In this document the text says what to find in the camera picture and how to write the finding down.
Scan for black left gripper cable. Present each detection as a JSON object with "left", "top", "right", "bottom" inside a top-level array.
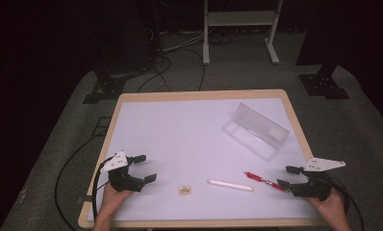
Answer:
[{"left": 90, "top": 155, "right": 117, "bottom": 223}]

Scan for person's left hand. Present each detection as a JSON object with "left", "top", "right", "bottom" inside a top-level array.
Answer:
[{"left": 100, "top": 182, "right": 135, "bottom": 219}]

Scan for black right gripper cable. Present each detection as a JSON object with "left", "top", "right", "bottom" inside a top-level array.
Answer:
[{"left": 331, "top": 178, "right": 367, "bottom": 231}]

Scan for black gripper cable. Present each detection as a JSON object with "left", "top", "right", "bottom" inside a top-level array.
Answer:
[
  {"left": 331, "top": 178, "right": 367, "bottom": 231},
  {"left": 90, "top": 155, "right": 117, "bottom": 223}
]

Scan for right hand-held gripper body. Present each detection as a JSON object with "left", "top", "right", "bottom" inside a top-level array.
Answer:
[{"left": 289, "top": 157, "right": 346, "bottom": 202}]

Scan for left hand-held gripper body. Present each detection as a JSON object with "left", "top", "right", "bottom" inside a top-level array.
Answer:
[{"left": 100, "top": 150, "right": 146, "bottom": 193}]

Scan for white pen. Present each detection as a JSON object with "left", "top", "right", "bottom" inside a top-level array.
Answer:
[{"left": 206, "top": 178, "right": 255, "bottom": 193}]

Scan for black stand base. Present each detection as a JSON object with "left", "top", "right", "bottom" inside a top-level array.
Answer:
[
  {"left": 297, "top": 63, "right": 351, "bottom": 101},
  {"left": 82, "top": 68, "right": 127, "bottom": 105}
]

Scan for long black floor cable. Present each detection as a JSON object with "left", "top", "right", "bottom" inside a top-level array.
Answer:
[{"left": 53, "top": 134, "right": 101, "bottom": 231}]

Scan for wooden-edged table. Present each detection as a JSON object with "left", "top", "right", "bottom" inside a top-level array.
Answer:
[{"left": 77, "top": 89, "right": 329, "bottom": 230}]

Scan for person's right hand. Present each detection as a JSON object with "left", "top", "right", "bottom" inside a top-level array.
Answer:
[{"left": 302, "top": 187, "right": 346, "bottom": 223}]

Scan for red pen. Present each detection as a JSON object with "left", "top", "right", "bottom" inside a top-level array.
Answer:
[{"left": 243, "top": 171, "right": 290, "bottom": 193}]

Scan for transparent plastic pencil case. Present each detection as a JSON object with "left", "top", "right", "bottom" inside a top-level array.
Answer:
[{"left": 220, "top": 101, "right": 291, "bottom": 164}]

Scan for white floor cables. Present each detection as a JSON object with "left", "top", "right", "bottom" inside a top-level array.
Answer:
[{"left": 161, "top": 30, "right": 207, "bottom": 54}]

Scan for white metal stand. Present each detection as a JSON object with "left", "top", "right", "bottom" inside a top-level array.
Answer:
[{"left": 201, "top": 0, "right": 284, "bottom": 66}]

